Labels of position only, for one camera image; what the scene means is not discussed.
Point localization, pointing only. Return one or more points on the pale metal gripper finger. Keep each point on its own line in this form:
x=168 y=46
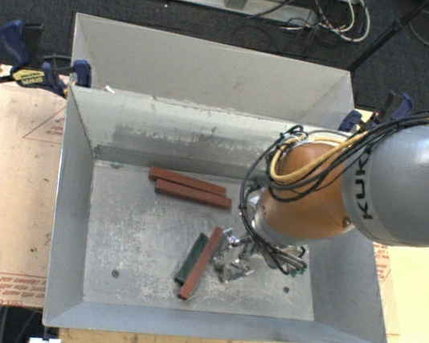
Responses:
x=227 y=240
x=236 y=270

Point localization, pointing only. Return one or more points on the red-brown flat block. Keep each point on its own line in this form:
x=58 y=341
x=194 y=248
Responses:
x=186 y=180
x=194 y=194
x=202 y=262

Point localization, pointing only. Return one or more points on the dark green flat block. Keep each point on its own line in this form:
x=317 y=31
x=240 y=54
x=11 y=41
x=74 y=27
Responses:
x=192 y=258

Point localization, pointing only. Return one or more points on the grey metal bin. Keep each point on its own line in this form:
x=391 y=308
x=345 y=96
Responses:
x=139 y=231

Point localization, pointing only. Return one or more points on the brown cardboard board red print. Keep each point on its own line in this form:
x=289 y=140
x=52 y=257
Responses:
x=17 y=182

